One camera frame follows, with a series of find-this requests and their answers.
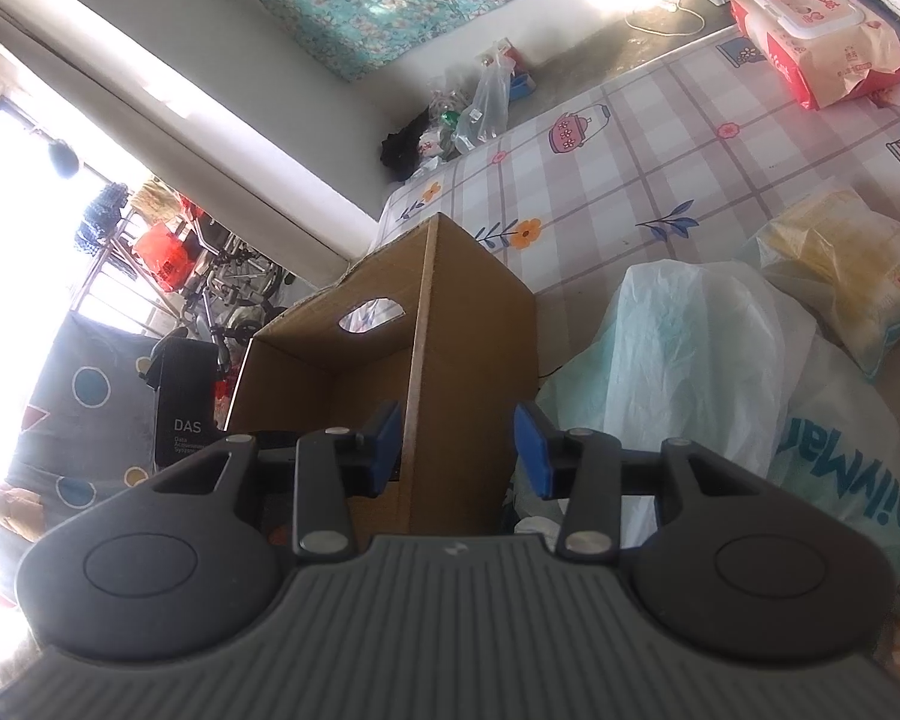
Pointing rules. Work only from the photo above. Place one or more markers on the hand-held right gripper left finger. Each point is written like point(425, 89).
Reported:
point(386, 451)

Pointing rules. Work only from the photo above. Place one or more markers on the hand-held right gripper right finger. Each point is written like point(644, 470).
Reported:
point(532, 459)

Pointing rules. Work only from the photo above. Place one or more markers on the brown cardboard box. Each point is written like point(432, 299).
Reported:
point(472, 360)

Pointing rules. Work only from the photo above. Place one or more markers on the clear yellow tissue pack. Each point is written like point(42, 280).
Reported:
point(832, 262)

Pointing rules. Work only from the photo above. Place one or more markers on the grey cushion with circles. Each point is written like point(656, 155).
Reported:
point(67, 405)

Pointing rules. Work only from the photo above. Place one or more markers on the red plastic bag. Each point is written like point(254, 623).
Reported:
point(161, 255)

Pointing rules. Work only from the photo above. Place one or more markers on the white printed plastic bag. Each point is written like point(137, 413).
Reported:
point(690, 360)

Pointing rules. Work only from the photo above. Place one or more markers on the blue hanging clothes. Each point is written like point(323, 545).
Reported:
point(101, 214)

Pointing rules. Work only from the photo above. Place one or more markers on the black cloth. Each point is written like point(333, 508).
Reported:
point(401, 148)

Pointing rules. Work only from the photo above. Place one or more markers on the clear plastic bag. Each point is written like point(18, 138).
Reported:
point(487, 105)

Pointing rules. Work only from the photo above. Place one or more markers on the red wet wipes pack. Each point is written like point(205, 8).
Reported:
point(810, 45)

